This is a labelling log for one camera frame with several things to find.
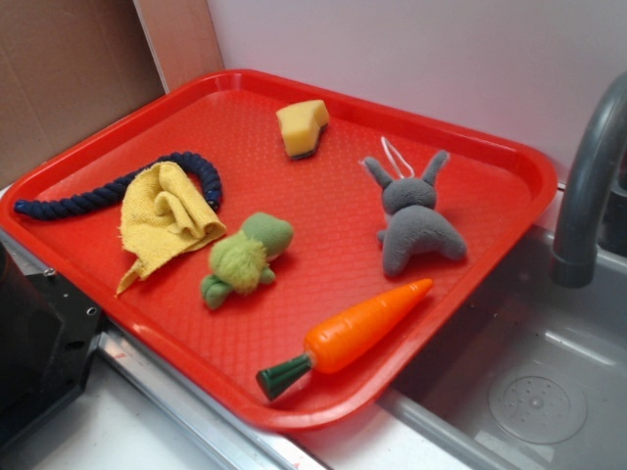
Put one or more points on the orange plastic toy carrot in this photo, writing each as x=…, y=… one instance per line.
x=341, y=339

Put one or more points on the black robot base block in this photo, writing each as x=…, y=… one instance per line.
x=49, y=332

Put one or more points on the red plastic tray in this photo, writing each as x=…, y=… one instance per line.
x=491, y=190

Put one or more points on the green plush frog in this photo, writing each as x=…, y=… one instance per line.
x=240, y=263

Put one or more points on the grey plush bunny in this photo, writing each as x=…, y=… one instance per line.
x=414, y=227

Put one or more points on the yellow sponge piece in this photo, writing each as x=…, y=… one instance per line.
x=301, y=125

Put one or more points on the yellow cloth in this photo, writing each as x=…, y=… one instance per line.
x=163, y=216

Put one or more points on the grey sink basin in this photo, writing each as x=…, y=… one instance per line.
x=526, y=374

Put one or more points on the grey faucet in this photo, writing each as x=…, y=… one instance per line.
x=592, y=213

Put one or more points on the brown cardboard panel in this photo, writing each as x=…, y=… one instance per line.
x=68, y=69

